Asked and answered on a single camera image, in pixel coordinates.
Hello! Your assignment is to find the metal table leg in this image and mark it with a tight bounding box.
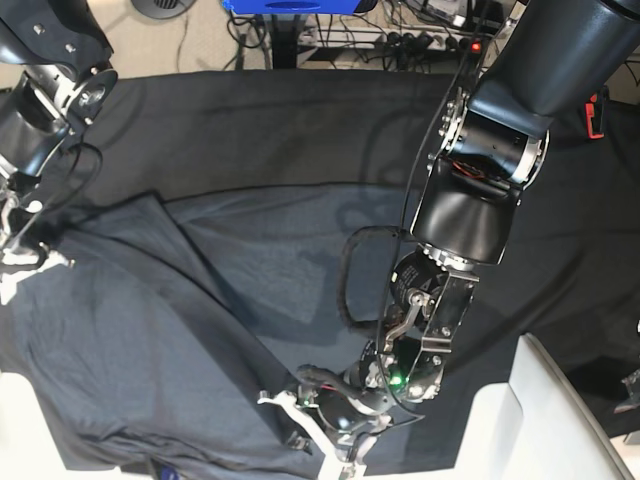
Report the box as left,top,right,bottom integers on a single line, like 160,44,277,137
265,14,308,70

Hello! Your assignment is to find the white power strip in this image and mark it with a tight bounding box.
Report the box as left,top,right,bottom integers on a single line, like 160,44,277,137
297,24,488,53

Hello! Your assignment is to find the black round fan base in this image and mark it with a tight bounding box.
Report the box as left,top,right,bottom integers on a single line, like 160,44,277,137
131,0,195,20

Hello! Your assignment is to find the red black clamp bottom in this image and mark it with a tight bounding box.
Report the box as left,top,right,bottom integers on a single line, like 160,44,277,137
147,458,181,480

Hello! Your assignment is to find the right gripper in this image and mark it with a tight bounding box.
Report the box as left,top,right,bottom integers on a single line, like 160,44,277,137
0,174,75,305

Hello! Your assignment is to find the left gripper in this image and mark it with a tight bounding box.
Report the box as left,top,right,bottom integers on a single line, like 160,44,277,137
257,367,395,480

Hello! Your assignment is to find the red black clamp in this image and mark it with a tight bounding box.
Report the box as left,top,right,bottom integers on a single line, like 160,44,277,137
584,85,609,140
147,458,181,480

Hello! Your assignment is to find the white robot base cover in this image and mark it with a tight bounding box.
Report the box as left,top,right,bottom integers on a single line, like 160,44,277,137
453,334,633,479

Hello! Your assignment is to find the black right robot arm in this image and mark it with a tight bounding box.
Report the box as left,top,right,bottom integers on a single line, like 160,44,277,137
1,1,118,304

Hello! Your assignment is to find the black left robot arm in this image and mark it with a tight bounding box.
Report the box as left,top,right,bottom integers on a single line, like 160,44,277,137
259,1,639,479

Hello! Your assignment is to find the blue plastic bin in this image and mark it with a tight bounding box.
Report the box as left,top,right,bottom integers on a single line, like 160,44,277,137
221,0,378,15

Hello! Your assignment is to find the red black clamp right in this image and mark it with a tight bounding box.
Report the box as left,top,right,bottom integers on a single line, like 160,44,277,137
584,85,609,140

